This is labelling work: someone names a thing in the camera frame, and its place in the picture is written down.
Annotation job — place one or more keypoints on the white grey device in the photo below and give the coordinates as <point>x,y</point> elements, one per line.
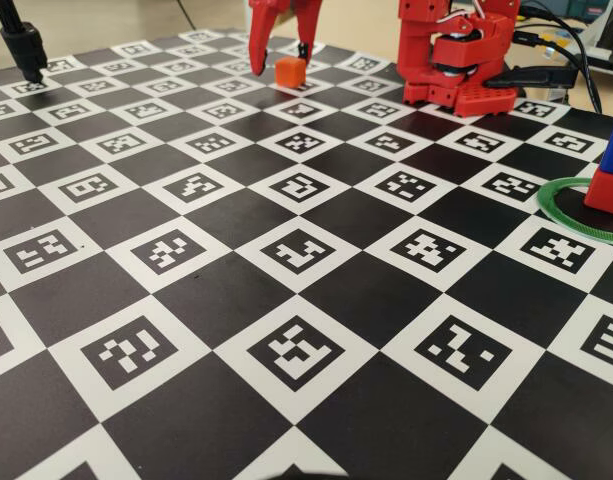
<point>608,40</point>

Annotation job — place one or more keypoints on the black table clamp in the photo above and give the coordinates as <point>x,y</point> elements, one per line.
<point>536,77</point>

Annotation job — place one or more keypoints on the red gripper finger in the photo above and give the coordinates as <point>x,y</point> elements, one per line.
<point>258,40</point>
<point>307,25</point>

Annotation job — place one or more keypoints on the black white marker mat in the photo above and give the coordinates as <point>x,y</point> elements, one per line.
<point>236,280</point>

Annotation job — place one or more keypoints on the red cube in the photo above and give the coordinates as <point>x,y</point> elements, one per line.
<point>606,192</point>

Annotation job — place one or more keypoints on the orange cube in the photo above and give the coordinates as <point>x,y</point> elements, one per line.
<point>290,72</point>

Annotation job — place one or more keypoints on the teal storage box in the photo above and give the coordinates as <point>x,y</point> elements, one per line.
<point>583,7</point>

